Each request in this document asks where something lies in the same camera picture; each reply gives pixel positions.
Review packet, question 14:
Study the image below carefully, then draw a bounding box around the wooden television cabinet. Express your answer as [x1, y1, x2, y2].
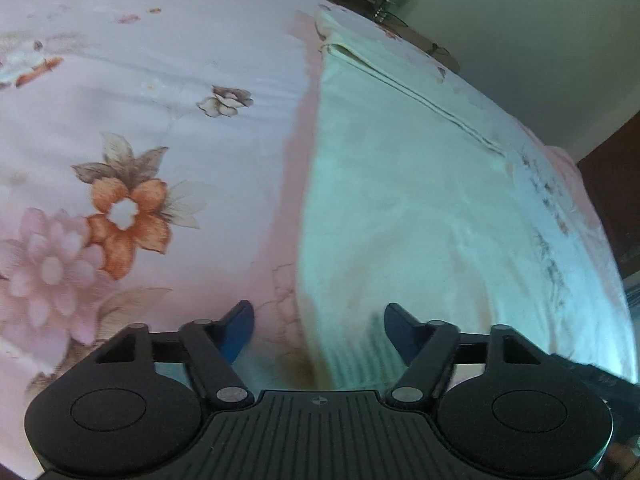
[215, 0, 461, 73]

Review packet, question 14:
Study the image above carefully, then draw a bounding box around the dark wooden wardrobe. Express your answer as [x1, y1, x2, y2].
[575, 109, 640, 281]

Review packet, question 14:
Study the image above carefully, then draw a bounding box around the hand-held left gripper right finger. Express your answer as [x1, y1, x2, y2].
[382, 302, 557, 409]

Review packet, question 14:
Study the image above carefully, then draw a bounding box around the white knit sweater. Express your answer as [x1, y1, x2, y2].
[295, 4, 636, 391]

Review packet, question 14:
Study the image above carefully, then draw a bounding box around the pink floral bedsheet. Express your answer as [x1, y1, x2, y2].
[0, 0, 632, 480]

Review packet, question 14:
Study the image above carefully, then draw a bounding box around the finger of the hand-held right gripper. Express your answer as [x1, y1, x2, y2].
[549, 354, 640, 403]

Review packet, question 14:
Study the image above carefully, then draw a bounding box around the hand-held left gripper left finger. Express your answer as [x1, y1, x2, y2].
[92, 300, 256, 411]

